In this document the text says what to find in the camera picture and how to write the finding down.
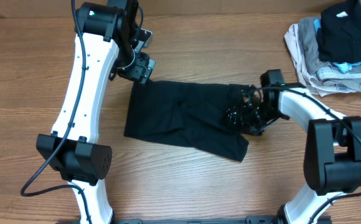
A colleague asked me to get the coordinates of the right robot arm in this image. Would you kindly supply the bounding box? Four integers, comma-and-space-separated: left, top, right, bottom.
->
225, 70, 361, 224

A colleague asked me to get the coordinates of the folded beige garment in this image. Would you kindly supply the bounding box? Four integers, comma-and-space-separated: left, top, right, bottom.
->
284, 24, 357, 96

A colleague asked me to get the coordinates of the folded light blue garment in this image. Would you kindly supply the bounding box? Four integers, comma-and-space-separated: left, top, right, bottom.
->
313, 19, 361, 73

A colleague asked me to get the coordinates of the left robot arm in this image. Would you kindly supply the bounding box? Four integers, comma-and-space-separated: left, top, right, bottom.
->
36, 1, 155, 223

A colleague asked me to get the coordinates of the folded black shirt on pile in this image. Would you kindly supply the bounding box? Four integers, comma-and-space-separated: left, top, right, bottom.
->
317, 0, 361, 63

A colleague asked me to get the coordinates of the folded patterned grey garment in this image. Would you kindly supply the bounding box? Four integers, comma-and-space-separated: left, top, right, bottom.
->
314, 64, 361, 80

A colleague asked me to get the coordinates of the black t-shirt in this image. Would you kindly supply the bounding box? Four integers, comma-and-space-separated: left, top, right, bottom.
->
124, 80, 249, 162

